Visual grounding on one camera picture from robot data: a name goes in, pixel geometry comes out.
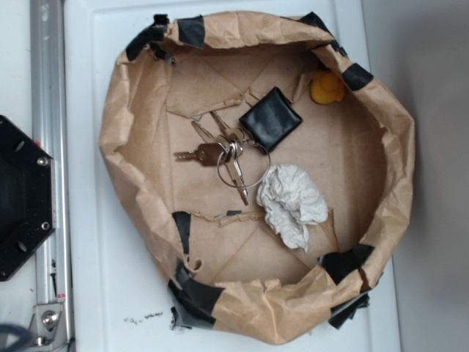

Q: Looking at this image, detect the crumpled white paper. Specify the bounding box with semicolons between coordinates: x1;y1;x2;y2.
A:
256;164;328;252

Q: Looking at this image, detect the silver key bunch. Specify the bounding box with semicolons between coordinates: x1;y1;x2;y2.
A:
174;111;248;205

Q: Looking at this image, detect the brown paper bag bin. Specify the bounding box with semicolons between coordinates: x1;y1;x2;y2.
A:
99;11;416;345

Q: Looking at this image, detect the black leather wallet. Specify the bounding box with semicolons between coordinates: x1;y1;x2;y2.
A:
239;87;303;153

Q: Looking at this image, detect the yellow rubber duck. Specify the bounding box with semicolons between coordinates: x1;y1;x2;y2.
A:
310;70;345;105

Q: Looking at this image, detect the white plastic tray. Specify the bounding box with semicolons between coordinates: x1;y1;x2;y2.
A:
62;0;403;352

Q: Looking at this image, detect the large metal key ring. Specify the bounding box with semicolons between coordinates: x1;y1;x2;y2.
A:
216;139;273;188

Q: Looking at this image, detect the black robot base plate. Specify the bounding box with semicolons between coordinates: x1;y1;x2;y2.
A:
1;116;54;282

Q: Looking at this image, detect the aluminium extrusion rail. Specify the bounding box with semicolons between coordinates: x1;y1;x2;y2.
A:
30;1;75;351

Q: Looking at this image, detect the metal corner bracket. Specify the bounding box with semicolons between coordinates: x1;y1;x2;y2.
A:
26;302;68;351

